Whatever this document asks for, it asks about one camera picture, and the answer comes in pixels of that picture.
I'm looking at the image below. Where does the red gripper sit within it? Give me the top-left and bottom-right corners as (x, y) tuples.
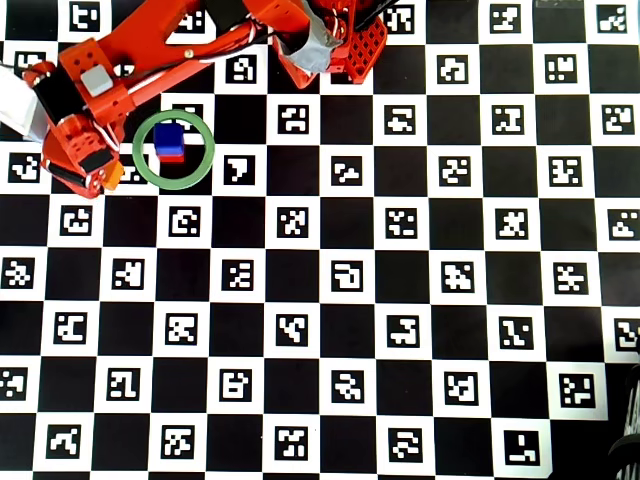
(42, 113), (122, 200)

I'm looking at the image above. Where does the orange cube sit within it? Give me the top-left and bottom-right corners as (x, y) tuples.
(102, 158), (126, 192)

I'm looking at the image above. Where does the blue cube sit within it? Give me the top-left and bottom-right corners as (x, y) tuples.
(153, 122), (184, 156)

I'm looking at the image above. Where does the small grey box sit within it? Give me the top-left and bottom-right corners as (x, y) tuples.
(79, 64), (115, 97)

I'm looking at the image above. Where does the black white marker board mat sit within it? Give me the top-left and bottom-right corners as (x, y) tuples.
(0, 0), (640, 480)

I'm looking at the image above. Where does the green plastic ring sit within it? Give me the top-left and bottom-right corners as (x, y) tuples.
(132, 109), (216, 192)

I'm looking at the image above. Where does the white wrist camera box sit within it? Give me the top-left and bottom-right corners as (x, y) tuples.
(0, 64), (51, 142)

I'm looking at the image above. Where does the grey duct tape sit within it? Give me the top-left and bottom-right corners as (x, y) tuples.
(287, 14), (346, 75)

